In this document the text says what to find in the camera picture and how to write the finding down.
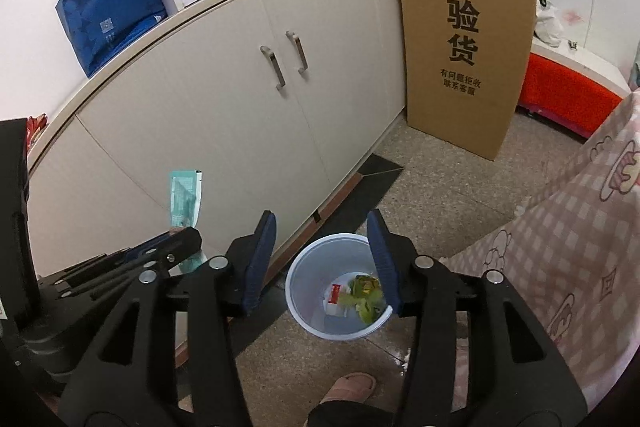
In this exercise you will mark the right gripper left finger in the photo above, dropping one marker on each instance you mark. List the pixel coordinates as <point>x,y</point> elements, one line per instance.
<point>128,377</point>

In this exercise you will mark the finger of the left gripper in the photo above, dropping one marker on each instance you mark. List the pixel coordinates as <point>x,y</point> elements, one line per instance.
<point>98,276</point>

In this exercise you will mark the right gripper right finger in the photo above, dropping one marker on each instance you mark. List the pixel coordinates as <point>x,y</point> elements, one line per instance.
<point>479,355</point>

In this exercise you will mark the teal foil wrapper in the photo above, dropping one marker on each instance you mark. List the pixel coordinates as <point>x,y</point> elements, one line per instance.
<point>185,197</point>

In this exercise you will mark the white plastic trash bin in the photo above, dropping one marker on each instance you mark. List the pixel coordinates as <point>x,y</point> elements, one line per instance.
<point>323,289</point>

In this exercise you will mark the pink checkered tablecloth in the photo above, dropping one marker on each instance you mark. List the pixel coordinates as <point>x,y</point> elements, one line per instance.
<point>572,253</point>

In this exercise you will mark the pink slipper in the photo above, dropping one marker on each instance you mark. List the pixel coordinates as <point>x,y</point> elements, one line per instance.
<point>356,387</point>

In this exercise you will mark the red snack packet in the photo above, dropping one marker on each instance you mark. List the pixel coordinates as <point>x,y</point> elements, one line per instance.
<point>34,128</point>

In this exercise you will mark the beige floor cabinet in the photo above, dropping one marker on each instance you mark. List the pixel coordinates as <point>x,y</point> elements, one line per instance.
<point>205,98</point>

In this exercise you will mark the blue shopping bag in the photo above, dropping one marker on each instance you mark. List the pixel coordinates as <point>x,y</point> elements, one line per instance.
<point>100,29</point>

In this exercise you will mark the red storage box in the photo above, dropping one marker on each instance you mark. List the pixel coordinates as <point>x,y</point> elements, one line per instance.
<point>570,99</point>

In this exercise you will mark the tall brown cardboard box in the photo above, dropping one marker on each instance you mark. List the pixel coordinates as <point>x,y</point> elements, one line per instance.
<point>465,65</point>

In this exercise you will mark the left cabinet door handle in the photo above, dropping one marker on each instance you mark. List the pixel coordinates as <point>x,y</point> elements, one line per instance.
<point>272,59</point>

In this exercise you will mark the cabinet door handle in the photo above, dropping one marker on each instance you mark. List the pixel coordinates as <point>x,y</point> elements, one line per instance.
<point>298,45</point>
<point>272,59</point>

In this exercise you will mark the right cabinet door handle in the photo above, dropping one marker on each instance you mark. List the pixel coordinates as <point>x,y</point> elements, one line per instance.
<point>298,45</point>

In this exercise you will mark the white plastic bag by wall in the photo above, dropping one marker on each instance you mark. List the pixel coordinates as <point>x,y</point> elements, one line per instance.
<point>548,27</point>

